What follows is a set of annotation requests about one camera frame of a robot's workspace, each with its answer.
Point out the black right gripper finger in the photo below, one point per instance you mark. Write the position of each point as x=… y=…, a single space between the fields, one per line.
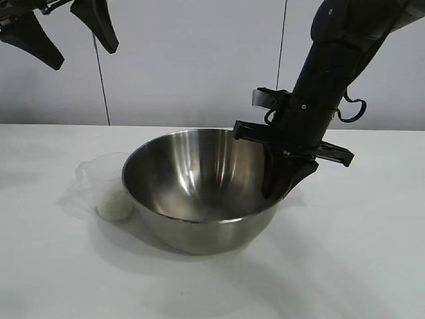
x=305 y=169
x=275 y=172

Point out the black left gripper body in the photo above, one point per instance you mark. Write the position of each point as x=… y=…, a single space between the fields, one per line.
x=13 y=10

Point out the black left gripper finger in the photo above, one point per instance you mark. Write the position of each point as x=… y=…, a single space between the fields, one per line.
x=99 y=23
x=36 y=46

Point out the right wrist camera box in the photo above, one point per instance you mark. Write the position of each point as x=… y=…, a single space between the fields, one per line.
x=265 y=98

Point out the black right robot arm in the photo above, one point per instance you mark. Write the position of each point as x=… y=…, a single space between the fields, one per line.
x=332 y=60

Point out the white rice grains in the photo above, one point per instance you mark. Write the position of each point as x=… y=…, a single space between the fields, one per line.
x=114 y=207

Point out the clear plastic measuring cup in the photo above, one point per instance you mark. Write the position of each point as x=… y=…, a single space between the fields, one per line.
x=103 y=172

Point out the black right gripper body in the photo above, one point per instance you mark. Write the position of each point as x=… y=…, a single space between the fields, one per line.
x=305 y=129

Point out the stainless steel mixing bowl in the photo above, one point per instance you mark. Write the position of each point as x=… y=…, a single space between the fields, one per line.
x=199 y=232

